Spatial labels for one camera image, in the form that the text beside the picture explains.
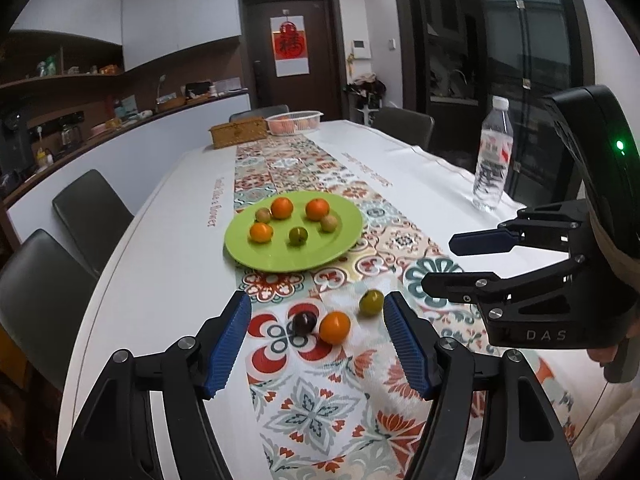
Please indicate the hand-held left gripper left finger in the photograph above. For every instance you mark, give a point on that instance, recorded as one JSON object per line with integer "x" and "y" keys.
{"x": 227, "y": 345}

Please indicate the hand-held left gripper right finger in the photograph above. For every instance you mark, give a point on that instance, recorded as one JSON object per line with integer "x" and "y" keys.
{"x": 407, "y": 345}

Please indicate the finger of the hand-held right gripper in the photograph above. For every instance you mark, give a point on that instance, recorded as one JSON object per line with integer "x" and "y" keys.
{"x": 455, "y": 284}
{"x": 475, "y": 242}

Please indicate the green plum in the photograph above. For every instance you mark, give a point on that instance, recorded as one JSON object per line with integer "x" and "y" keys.
{"x": 371, "y": 302}
{"x": 298, "y": 235}

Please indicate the small orange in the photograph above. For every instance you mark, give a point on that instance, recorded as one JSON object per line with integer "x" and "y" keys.
{"x": 261, "y": 232}
{"x": 334, "y": 327}

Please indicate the dark purple plum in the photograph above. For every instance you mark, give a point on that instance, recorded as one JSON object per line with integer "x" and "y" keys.
{"x": 303, "y": 323}

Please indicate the green plate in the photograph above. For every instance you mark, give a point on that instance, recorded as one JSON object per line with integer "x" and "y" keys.
{"x": 295, "y": 255}

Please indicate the brown round fruit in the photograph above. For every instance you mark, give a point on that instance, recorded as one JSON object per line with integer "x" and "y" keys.
{"x": 263, "y": 215}
{"x": 328, "y": 223}

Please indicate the large orange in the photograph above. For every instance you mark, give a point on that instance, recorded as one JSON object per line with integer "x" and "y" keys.
{"x": 317, "y": 209}
{"x": 281, "y": 207}

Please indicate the person's right hand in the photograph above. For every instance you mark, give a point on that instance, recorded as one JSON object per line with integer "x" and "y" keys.
{"x": 600, "y": 355}

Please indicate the clear plastic water bottle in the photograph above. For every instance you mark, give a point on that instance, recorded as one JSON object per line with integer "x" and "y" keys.
{"x": 492, "y": 170}

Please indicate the floral patterned table runner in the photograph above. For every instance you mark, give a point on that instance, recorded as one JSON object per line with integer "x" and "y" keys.
{"x": 320, "y": 410}

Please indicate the dark grey chair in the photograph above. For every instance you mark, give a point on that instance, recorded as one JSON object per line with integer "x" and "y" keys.
{"x": 260, "y": 112}
{"x": 40, "y": 300}
{"x": 92, "y": 205}
{"x": 405, "y": 125}

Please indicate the sliding glass door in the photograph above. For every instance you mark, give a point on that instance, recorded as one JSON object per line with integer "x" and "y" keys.
{"x": 500, "y": 35}

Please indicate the pile of bags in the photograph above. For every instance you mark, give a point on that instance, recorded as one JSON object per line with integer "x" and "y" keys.
{"x": 367, "y": 85}

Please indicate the white plastic basket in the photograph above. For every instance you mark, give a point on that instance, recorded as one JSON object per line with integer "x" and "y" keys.
{"x": 295, "y": 132}

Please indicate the wicker box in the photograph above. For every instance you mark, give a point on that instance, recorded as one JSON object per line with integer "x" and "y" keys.
{"x": 237, "y": 132}

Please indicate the pile of tangerines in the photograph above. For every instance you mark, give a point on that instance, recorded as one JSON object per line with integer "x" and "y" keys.
{"x": 287, "y": 125}

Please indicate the white intercom panel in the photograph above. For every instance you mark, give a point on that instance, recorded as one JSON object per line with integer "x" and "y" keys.
{"x": 361, "y": 50}

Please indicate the white kitchen counter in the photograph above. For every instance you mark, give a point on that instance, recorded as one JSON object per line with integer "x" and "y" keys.
{"x": 125, "y": 140}

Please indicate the dark brown door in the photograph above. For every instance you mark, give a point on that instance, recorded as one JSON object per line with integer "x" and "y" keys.
{"x": 320, "y": 60}

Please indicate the teal box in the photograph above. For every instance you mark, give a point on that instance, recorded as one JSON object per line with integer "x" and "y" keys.
{"x": 127, "y": 107}

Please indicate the glass kettle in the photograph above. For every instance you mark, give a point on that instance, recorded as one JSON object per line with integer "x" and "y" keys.
{"x": 69, "y": 135}

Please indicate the yellow bottles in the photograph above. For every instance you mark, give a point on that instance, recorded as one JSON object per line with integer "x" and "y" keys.
{"x": 42, "y": 157}

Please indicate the black water dispenser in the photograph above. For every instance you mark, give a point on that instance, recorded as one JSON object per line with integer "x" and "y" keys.
{"x": 12, "y": 135}

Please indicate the white upper cabinets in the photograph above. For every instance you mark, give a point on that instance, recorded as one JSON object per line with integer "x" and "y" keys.
{"x": 175, "y": 10}

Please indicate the red and white wall poster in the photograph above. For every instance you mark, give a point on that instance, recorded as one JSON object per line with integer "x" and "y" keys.
{"x": 290, "y": 45}

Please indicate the wooden wall shelf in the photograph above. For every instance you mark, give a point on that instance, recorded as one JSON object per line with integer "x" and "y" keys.
{"x": 60, "y": 77}

